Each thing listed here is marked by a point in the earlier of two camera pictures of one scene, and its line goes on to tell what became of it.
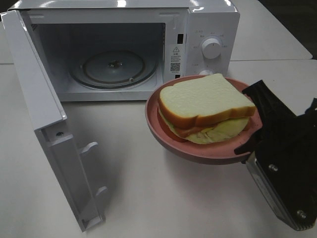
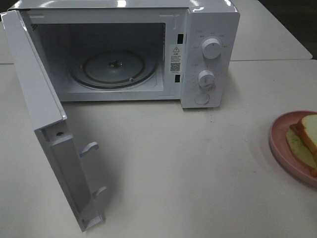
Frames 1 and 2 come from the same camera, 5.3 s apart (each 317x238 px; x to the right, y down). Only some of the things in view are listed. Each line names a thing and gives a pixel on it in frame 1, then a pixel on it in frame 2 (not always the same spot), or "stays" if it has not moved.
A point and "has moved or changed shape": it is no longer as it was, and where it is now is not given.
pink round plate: x=222 y=152 has moved or changed shape
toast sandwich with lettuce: x=210 y=109 has moved or changed shape
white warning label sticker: x=176 y=59 stays
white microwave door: x=66 y=156 stays
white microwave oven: x=99 y=50 stays
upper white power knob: x=211 y=48 stays
